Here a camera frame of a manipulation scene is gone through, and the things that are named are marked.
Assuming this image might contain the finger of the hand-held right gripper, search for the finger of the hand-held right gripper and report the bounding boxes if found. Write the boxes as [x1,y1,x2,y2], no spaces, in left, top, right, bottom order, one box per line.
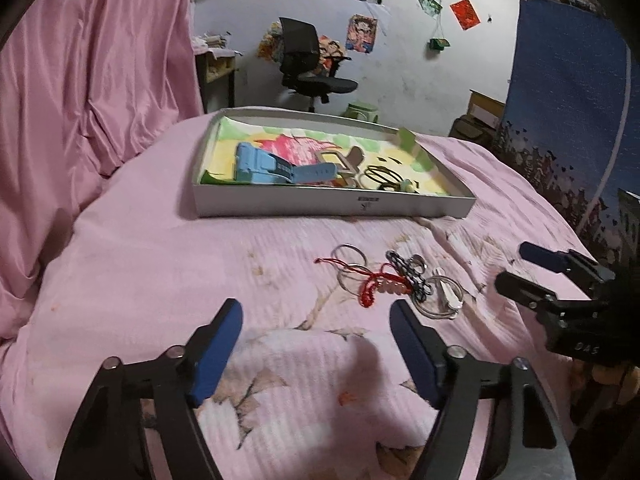
[495,271,557,312]
[519,241,616,286]

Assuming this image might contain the cartoon wall poster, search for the cartoon wall poster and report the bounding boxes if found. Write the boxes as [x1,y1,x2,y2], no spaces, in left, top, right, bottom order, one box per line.
[346,13,379,54]

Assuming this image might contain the thin silver bangle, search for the thin silver bangle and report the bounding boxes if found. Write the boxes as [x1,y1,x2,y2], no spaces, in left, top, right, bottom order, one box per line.
[336,264,373,291]
[332,244,368,267]

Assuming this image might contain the pink satin curtain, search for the pink satin curtain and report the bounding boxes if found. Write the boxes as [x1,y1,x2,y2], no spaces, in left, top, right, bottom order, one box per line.
[0,0,206,341]

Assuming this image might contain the blue printed cloth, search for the blue printed cloth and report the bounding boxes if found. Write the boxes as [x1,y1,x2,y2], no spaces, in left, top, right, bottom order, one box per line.
[492,0,640,281]

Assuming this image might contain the dark bag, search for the dark bag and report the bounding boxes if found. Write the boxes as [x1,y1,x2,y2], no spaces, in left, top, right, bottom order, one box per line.
[447,115,501,148]

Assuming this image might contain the brown cardboard box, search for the brown cardboard box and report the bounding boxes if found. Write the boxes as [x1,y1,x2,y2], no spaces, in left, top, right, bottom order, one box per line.
[467,89,507,128]

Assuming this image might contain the colourful flower bundle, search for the colourful flower bundle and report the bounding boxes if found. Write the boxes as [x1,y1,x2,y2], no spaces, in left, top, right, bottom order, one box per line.
[256,20,286,63]

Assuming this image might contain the person's right hand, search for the person's right hand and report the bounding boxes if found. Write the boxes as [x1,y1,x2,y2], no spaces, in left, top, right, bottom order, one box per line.
[572,358,640,401]

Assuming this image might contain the black hair ties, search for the black hair ties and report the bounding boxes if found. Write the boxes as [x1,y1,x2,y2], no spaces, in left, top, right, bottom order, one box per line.
[362,162,403,192]

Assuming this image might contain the black office chair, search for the black office chair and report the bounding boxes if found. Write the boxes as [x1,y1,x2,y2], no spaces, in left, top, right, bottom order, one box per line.
[277,16,360,113]

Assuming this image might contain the green plastic stool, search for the green plastic stool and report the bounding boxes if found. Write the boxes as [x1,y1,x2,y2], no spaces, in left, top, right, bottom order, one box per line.
[345,101,379,123]

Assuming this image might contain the pink floral blanket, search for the pink floral blanket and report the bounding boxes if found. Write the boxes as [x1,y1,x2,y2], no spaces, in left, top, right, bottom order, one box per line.
[0,110,601,480]

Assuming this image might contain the red string bracelet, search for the red string bracelet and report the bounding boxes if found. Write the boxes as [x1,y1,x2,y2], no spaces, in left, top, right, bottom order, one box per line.
[314,257,403,309]

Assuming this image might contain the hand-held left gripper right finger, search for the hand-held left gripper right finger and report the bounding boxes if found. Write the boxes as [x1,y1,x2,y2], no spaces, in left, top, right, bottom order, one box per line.
[389,300,578,480]

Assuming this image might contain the silver bangle with pendant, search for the silver bangle with pendant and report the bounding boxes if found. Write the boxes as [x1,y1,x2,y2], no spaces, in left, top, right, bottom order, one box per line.
[412,267,466,319]

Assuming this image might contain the beige wooden clip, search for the beige wooden clip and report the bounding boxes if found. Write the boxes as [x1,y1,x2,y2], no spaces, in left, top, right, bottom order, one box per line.
[312,146,366,181]

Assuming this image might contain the wooden desk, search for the wooden desk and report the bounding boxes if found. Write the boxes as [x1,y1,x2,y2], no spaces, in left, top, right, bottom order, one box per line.
[192,35,243,113]

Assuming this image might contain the orange cartoon poster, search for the orange cartoon poster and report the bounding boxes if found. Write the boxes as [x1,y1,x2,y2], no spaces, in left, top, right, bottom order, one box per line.
[317,35,348,73]

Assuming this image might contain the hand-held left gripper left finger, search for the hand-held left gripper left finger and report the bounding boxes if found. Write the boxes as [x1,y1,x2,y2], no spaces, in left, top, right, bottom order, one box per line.
[54,298,244,480]

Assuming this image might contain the black white braided bracelet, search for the black white braided bracelet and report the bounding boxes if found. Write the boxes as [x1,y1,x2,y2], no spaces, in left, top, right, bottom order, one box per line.
[386,251,433,303]

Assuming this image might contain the red wall card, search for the red wall card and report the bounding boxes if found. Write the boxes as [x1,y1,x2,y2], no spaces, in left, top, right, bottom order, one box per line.
[449,0,482,31]

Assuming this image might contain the grey cardboard box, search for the grey cardboard box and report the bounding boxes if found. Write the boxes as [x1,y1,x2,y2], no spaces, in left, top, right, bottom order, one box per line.
[191,106,477,219]

